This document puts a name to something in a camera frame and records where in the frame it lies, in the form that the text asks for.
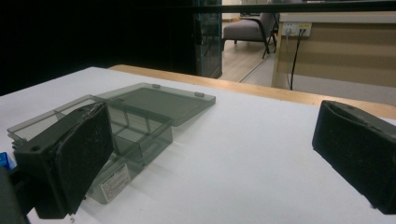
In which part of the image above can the blue object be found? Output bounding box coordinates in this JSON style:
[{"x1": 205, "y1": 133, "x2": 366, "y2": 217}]
[{"x1": 0, "y1": 151, "x2": 16, "y2": 172}]

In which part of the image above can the white cable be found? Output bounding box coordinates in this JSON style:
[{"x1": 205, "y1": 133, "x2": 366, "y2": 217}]
[{"x1": 284, "y1": 29, "x2": 291, "y2": 90}]

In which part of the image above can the beige wooden counter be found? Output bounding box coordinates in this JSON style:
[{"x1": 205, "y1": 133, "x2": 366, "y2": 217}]
[{"x1": 270, "y1": 11, "x2": 396, "y2": 106}]

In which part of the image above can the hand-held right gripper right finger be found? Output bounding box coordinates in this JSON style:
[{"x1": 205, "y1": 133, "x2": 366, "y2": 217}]
[{"x1": 311, "y1": 100, "x2": 396, "y2": 216}]

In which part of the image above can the glass door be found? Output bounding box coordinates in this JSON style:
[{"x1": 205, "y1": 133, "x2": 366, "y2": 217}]
[{"x1": 193, "y1": 0, "x2": 224, "y2": 78}]

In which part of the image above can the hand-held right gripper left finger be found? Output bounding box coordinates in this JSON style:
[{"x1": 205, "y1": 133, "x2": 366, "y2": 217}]
[{"x1": 13, "y1": 102, "x2": 114, "y2": 220}]

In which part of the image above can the black cable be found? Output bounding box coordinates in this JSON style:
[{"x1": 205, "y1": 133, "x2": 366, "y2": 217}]
[{"x1": 289, "y1": 28, "x2": 306, "y2": 91}]

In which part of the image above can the white wall socket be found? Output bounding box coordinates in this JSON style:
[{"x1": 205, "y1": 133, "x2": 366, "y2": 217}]
[{"x1": 281, "y1": 21, "x2": 312, "y2": 37}]

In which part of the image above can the clear grey plastic organizer box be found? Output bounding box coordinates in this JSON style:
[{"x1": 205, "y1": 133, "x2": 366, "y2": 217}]
[{"x1": 7, "y1": 94, "x2": 174, "y2": 205}]

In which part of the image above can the grey armchair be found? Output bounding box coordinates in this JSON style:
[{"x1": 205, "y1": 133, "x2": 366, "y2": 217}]
[{"x1": 221, "y1": 12, "x2": 278, "y2": 60}]

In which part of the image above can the clear grey plastic lid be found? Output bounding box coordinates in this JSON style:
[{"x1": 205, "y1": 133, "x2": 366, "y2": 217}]
[{"x1": 96, "y1": 81, "x2": 217, "y2": 127}]

